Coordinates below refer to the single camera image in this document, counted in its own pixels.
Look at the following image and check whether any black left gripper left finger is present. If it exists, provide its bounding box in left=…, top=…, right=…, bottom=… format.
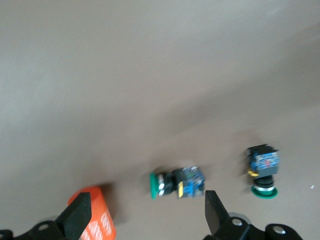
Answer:
left=0, top=191, right=93, bottom=240

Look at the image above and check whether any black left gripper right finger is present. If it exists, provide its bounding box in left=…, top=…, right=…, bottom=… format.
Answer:
left=203, top=189, right=305, bottom=240

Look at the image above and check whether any orange 4680 cylinder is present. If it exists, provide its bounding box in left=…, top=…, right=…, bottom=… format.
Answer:
left=67, top=185, right=117, bottom=240

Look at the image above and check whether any green push button switch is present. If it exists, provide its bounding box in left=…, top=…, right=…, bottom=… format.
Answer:
left=246, top=144, right=279, bottom=201
left=149, top=166, right=206, bottom=201

